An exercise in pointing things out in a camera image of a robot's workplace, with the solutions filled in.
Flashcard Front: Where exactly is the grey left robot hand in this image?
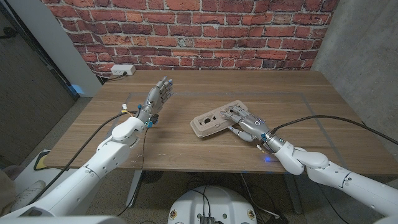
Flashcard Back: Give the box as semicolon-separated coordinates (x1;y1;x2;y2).
136;76;174;129

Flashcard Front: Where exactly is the thin black left wrist cable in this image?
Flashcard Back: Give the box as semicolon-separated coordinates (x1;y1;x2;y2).
117;126;149;217

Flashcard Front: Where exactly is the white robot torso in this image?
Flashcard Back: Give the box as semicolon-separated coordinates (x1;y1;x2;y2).
167;185;259;224

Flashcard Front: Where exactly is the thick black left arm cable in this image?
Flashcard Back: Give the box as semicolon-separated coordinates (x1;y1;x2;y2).
27;111;138;206

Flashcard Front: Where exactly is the grey metal table leg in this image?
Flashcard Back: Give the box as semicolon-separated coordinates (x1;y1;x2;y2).
284;173;304;215
125;170;144;209

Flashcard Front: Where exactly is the grey cardboard egg carton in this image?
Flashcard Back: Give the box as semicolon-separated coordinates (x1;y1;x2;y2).
190;100;249;139

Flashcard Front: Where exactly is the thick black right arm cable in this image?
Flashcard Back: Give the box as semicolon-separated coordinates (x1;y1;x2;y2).
269;114;398;146

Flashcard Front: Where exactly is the white power strip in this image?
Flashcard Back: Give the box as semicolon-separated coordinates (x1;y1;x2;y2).
110;63;137;77

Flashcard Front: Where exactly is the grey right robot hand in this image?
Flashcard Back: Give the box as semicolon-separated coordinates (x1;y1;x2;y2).
220;105;271;143

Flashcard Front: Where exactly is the black power strip cord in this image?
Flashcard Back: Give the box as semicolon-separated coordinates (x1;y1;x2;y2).
98;72;129;84

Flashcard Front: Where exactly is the person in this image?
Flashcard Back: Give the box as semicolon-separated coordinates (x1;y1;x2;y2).
0;164;17;216

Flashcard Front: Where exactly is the red brick print backdrop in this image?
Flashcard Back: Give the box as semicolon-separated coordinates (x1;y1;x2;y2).
42;0;340;78

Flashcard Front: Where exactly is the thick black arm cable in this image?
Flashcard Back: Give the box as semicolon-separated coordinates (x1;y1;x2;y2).
269;114;398;146
27;111;138;206

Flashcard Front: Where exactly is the white shoe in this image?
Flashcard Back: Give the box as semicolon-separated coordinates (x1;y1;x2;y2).
11;180;47;213

